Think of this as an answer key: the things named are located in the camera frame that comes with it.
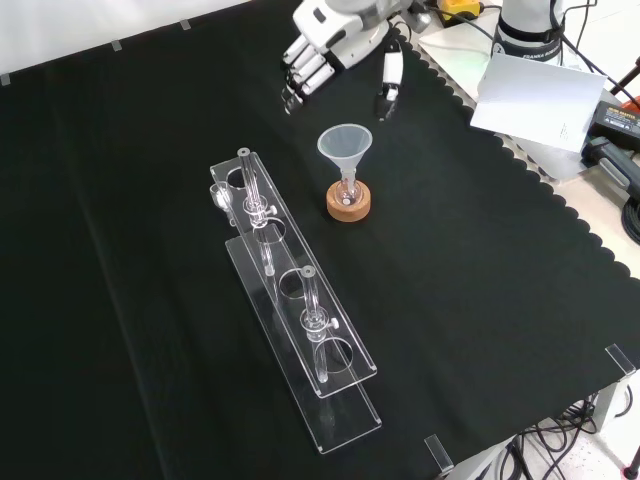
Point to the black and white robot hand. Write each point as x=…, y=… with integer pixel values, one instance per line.
x=340, y=35

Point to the translucent plastic funnel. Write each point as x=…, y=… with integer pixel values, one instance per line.
x=345, y=150

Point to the small glass weighing funnel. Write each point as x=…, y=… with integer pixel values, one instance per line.
x=220, y=196

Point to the clear acrylic funnel stand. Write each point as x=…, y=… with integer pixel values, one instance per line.
x=286, y=256

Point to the pale board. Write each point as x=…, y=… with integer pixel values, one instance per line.
x=450, y=45

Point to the yellow stop button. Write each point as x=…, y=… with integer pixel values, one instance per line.
x=457, y=7

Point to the grey tape piece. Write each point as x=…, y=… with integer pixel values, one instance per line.
x=185, y=24
x=5, y=80
x=116, y=45

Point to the small round-bottom flask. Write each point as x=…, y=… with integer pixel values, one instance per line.
x=346, y=194

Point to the white paper sheet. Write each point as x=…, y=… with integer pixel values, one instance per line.
x=535, y=100

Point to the black bench cloth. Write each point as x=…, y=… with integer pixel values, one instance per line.
x=450, y=260

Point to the black power supply box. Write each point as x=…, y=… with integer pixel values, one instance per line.
x=617, y=119

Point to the black adapter block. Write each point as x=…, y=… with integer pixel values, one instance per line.
x=610, y=157

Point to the clear cloth clamp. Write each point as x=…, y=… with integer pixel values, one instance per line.
x=438, y=454
x=621, y=359

